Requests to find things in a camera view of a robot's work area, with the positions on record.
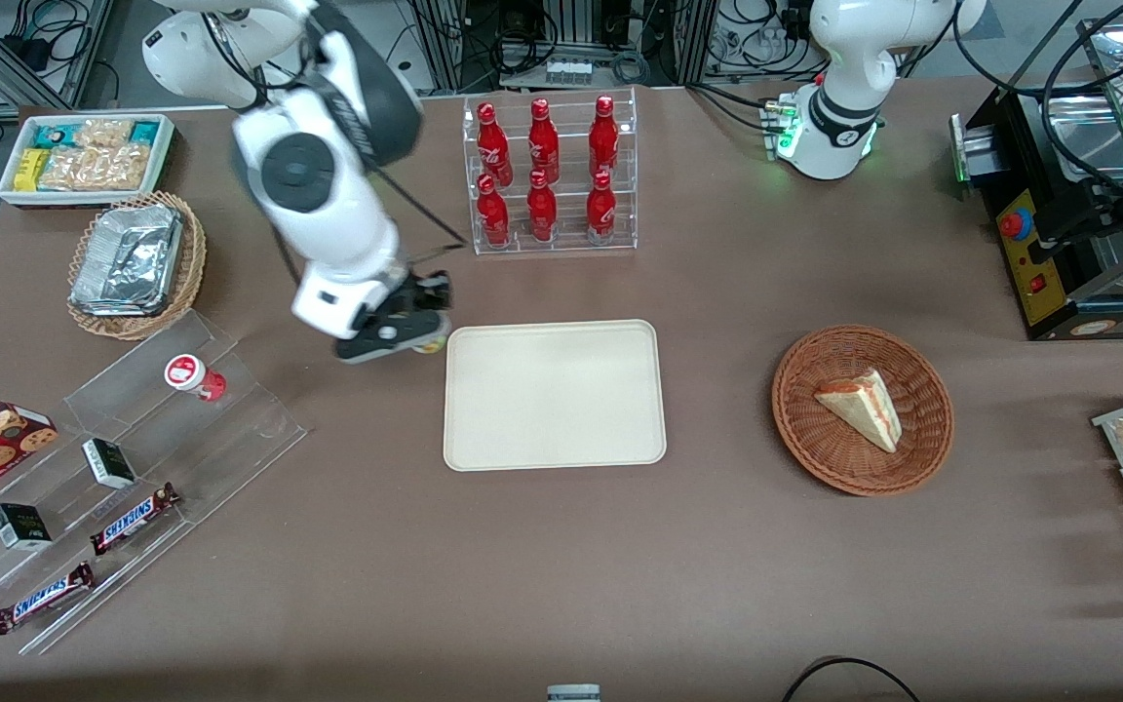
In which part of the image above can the beige plastic tray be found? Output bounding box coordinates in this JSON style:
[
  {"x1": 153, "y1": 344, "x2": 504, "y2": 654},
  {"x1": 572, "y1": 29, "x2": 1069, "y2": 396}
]
[{"x1": 443, "y1": 319, "x2": 668, "y2": 473}]

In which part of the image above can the small black box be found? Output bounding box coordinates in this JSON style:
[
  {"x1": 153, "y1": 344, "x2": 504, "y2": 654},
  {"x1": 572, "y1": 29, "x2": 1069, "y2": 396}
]
[
  {"x1": 82, "y1": 439, "x2": 136, "y2": 490},
  {"x1": 0, "y1": 503, "x2": 53, "y2": 552}
]

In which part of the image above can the snickers bar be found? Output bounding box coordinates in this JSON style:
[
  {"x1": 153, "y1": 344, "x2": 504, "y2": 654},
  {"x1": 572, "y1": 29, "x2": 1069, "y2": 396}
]
[
  {"x1": 89, "y1": 483, "x2": 182, "y2": 557},
  {"x1": 0, "y1": 562, "x2": 97, "y2": 637}
]

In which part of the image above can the clear acrylic stepped stand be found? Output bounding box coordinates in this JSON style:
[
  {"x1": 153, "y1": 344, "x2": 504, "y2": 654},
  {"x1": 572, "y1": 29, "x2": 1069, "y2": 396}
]
[{"x1": 0, "y1": 310, "x2": 309, "y2": 656}]

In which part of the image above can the black floor cable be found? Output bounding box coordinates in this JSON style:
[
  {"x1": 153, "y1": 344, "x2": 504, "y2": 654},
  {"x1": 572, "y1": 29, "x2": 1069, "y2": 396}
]
[{"x1": 781, "y1": 656, "x2": 923, "y2": 702}]

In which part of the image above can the yellow snack box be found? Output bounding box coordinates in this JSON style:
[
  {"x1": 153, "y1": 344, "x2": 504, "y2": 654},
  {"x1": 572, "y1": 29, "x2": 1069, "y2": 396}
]
[{"x1": 14, "y1": 148, "x2": 52, "y2": 192}]

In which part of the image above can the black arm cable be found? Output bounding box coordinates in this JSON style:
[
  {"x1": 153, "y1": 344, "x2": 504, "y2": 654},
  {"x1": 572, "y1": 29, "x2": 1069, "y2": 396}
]
[{"x1": 211, "y1": 8, "x2": 471, "y2": 286}]

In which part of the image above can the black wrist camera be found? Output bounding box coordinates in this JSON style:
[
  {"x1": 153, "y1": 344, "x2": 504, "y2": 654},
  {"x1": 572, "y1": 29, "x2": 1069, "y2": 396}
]
[{"x1": 402, "y1": 272, "x2": 453, "y2": 313}]

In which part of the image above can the round brown wicker basket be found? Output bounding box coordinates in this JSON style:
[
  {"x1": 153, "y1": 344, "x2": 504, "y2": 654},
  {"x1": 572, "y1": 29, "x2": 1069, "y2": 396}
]
[{"x1": 771, "y1": 324, "x2": 955, "y2": 498}]

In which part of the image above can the wrapped triangle sandwich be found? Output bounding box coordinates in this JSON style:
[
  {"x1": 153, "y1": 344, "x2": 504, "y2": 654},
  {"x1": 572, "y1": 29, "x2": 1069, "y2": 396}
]
[{"x1": 813, "y1": 368, "x2": 904, "y2": 454}]

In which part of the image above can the black sealing machine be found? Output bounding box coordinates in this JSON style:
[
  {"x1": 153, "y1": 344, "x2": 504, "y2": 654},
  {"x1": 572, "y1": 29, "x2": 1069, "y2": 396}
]
[{"x1": 949, "y1": 18, "x2": 1123, "y2": 342}]

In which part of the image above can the red gum bottle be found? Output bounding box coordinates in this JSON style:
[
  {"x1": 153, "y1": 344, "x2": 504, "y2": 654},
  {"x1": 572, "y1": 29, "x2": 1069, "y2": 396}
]
[{"x1": 164, "y1": 354, "x2": 227, "y2": 403}]

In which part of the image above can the clear acrylic bottle rack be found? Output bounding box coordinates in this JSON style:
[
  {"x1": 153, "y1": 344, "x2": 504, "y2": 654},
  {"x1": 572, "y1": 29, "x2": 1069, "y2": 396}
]
[{"x1": 462, "y1": 86, "x2": 639, "y2": 257}]

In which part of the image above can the aluminium foil container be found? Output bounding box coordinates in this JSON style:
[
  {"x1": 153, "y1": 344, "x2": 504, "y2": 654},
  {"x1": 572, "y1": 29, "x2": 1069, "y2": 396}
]
[{"x1": 69, "y1": 203, "x2": 184, "y2": 318}]

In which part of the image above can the white plastic snack bin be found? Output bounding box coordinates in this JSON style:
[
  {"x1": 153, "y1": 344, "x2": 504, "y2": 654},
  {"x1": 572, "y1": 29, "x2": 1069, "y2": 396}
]
[{"x1": 0, "y1": 113, "x2": 175, "y2": 209}]

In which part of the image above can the light wicker basket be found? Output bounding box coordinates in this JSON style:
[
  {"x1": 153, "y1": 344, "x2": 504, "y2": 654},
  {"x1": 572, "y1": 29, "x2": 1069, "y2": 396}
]
[{"x1": 67, "y1": 191, "x2": 208, "y2": 341}]

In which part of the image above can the clear rice cracker packet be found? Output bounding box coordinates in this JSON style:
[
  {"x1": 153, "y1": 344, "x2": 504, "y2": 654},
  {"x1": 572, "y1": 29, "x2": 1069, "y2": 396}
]
[
  {"x1": 74, "y1": 118, "x2": 134, "y2": 149},
  {"x1": 39, "y1": 144, "x2": 151, "y2": 192}
]

